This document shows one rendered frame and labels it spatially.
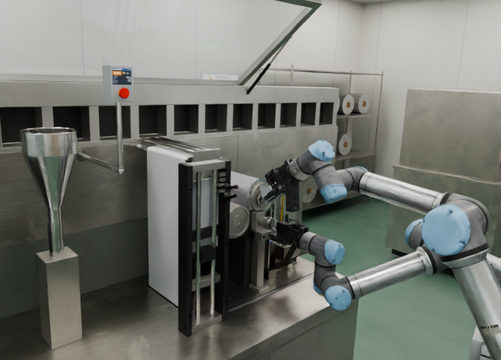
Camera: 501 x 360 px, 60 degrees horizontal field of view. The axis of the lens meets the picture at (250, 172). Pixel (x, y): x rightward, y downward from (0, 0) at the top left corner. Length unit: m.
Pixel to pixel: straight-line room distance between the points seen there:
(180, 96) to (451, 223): 1.09
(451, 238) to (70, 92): 1.21
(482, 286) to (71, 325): 1.12
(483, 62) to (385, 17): 1.51
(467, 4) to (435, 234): 5.13
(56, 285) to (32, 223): 0.29
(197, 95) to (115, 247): 0.68
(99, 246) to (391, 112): 5.29
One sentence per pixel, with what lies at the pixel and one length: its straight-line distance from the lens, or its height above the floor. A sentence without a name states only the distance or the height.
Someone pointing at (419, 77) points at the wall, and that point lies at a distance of 6.27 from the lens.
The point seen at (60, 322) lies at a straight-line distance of 1.43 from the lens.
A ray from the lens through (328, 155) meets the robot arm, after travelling 1.36.
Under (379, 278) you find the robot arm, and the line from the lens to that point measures 1.48.
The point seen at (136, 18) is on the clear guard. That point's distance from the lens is 1.40.
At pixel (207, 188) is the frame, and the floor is 1.35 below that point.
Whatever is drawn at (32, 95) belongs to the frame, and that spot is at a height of 1.61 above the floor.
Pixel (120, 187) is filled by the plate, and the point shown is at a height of 1.28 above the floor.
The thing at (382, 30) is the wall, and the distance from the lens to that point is 6.61.
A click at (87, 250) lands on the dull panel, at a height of 1.06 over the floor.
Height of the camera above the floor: 1.69
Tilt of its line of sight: 12 degrees down
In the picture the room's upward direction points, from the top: 2 degrees clockwise
